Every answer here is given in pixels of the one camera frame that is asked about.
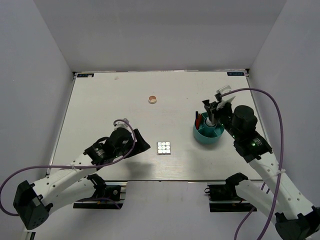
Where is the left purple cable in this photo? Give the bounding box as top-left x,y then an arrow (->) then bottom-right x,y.
0,119 -> 137,217

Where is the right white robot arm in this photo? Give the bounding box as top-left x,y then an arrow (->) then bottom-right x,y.
203,99 -> 320,240

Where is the white lotion bottle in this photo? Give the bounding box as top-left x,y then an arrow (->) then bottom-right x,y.
204,117 -> 217,128

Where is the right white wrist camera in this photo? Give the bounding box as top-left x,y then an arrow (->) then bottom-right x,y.
215,85 -> 236,110

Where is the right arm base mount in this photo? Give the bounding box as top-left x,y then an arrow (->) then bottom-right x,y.
204,184 -> 253,213

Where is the teal round organizer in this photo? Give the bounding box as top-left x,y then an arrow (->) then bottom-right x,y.
193,112 -> 224,145

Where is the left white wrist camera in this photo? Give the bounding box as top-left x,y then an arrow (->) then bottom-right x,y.
113,118 -> 132,131

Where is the black squeeze tube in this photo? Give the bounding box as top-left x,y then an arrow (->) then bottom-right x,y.
208,110 -> 216,125

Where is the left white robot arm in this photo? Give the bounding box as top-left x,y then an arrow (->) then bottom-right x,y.
13,127 -> 151,230

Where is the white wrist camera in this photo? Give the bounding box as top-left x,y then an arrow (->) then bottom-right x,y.
215,85 -> 236,110
113,118 -> 132,131

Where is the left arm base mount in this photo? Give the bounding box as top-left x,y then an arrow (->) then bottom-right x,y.
73,181 -> 127,210

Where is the clear eyeshadow palette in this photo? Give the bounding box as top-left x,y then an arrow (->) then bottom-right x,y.
156,141 -> 172,156

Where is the red lip gloss tube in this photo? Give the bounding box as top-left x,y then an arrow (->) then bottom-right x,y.
195,114 -> 202,130

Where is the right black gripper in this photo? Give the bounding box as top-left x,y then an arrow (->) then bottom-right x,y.
204,99 -> 241,140

